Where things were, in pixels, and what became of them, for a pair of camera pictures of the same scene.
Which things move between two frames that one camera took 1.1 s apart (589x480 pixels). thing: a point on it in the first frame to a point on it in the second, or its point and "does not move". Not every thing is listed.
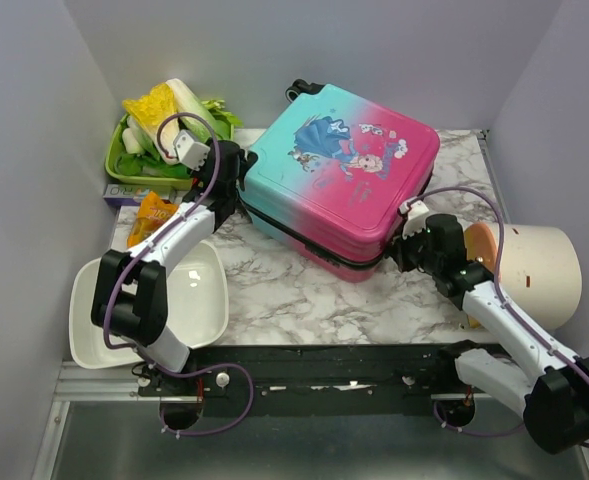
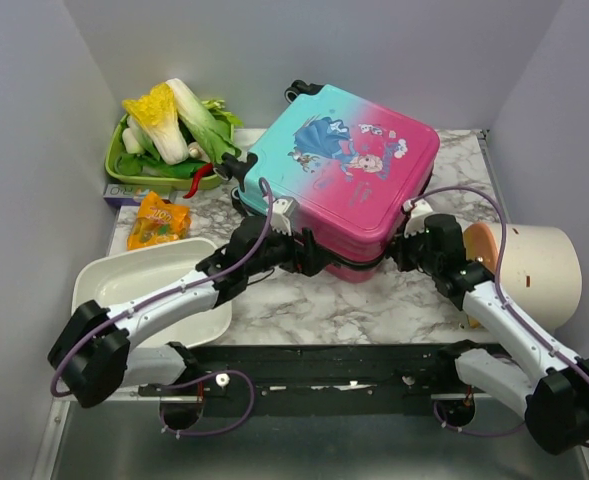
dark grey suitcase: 330,175 does not move
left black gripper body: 204,171 to 280,253
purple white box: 134,194 does not move
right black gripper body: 412,252 does not move
